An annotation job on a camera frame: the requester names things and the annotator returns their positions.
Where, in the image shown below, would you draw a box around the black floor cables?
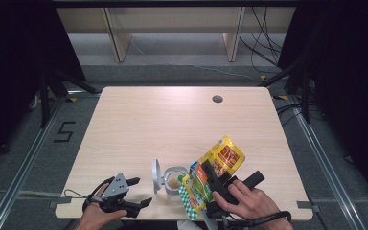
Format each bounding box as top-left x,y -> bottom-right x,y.
276,103 -> 305,127

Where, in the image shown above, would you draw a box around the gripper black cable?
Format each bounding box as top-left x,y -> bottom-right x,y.
225,210 -> 292,230
81,176 -> 116,213

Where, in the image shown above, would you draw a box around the thin grey looped cable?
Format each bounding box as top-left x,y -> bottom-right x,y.
63,188 -> 92,199

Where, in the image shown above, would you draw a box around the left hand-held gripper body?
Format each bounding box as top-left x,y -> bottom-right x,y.
99,172 -> 135,219

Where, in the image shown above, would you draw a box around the black metal stand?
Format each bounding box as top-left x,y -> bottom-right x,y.
258,60 -> 312,125
37,68 -> 99,128

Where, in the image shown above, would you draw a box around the black curtain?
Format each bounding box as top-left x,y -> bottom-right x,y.
277,0 -> 368,209
0,0 -> 87,173

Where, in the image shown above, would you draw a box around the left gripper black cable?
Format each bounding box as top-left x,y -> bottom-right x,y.
81,176 -> 116,213

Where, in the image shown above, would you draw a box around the yellow-green snack pouch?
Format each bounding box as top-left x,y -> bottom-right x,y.
177,135 -> 246,221

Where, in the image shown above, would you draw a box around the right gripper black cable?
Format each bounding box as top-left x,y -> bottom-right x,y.
225,210 -> 292,230

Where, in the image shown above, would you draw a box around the aluminium floor rail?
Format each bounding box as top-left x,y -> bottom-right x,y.
0,95 -> 65,230
288,95 -> 368,230

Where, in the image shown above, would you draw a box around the grey table corner bracket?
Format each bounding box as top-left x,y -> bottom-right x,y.
296,200 -> 321,213
49,195 -> 73,209

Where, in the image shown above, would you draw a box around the person's left hand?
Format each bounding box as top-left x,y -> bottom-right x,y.
81,183 -> 128,230

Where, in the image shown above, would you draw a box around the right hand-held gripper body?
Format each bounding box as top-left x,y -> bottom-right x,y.
203,170 -> 265,230

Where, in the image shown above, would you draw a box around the person's right hand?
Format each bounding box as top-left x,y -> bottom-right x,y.
212,179 -> 278,224

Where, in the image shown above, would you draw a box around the clear jar with grey lid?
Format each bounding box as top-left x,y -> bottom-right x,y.
150,158 -> 190,201

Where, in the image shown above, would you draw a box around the hanging black cable bundle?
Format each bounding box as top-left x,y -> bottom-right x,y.
239,6 -> 286,75

